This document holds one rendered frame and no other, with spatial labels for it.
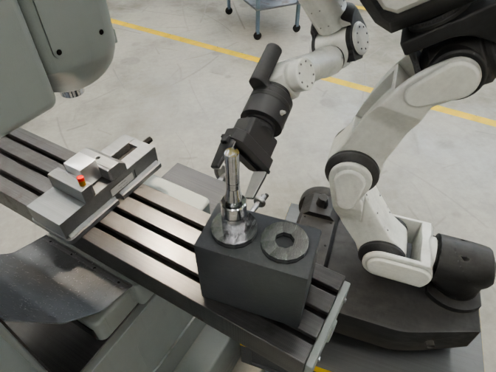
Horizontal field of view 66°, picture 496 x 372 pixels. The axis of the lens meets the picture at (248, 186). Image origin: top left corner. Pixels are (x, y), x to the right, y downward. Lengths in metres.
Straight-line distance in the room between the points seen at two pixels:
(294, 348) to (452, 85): 0.61
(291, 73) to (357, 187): 0.39
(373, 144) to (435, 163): 1.88
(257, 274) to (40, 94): 0.47
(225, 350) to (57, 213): 0.89
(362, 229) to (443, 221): 1.30
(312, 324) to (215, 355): 0.81
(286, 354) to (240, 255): 0.23
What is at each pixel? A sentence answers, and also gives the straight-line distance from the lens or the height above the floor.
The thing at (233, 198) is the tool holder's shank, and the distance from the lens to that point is 0.66.
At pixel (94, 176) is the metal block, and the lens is 1.07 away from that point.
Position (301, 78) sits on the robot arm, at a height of 1.32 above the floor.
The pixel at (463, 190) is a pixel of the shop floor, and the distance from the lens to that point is 2.75.
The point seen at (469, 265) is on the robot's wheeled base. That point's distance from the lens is 1.32.
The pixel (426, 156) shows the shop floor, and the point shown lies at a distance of 2.91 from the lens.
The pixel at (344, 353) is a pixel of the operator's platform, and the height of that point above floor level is 0.40.
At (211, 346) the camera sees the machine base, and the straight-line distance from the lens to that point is 1.63.
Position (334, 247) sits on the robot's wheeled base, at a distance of 1.44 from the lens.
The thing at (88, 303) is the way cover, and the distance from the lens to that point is 1.00.
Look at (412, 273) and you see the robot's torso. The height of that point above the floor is 0.70.
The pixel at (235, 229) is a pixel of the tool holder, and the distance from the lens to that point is 0.71.
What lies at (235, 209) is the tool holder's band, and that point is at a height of 1.19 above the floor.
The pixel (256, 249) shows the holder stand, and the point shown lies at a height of 1.11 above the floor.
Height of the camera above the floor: 1.69
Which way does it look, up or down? 44 degrees down
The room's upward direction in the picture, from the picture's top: straight up
